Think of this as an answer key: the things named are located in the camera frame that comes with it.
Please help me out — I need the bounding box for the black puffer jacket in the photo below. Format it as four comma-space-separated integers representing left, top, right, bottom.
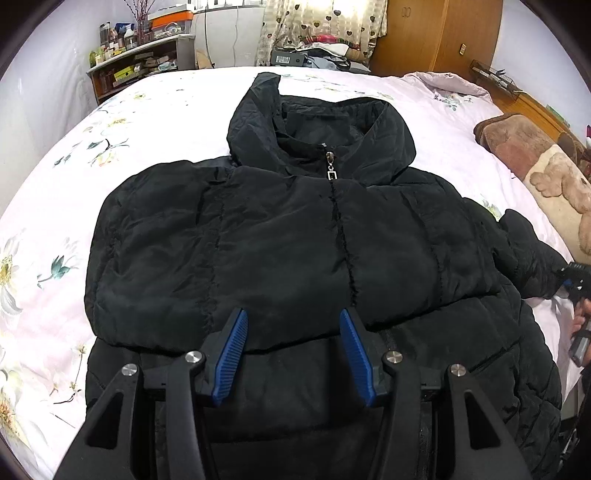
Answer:
85, 73, 565, 479

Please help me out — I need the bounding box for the pile of clothes by window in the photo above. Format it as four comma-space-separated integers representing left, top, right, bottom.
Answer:
269, 34, 370, 74

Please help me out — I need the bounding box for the person's right hand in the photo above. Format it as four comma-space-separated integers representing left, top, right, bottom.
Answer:
571, 299, 591, 337

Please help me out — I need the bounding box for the brown bear print pillow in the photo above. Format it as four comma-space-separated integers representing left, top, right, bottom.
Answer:
474, 113, 590, 264

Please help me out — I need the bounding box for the brown teddy bear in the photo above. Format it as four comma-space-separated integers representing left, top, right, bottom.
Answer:
557, 132, 590, 165

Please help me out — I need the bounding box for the pink floral bed sheet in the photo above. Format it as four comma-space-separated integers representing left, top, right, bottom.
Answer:
1, 67, 567, 479

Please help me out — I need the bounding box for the wooden headboard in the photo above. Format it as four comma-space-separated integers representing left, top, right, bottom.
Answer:
470, 60, 583, 145

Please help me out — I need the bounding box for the wooden wardrobe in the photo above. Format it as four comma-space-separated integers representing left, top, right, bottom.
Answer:
370, 0, 503, 79

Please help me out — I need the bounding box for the wooden shelf with clutter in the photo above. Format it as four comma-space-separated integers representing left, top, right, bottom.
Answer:
87, 34, 197, 105

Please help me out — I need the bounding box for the heart pattern curtain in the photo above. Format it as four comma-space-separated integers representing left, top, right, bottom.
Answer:
256, 0, 389, 66

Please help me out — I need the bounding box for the vase with pink branches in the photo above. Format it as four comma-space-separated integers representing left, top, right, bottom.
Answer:
124, 0, 155, 45

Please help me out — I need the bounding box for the orange storage box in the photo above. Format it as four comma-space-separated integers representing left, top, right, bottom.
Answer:
150, 10, 193, 30

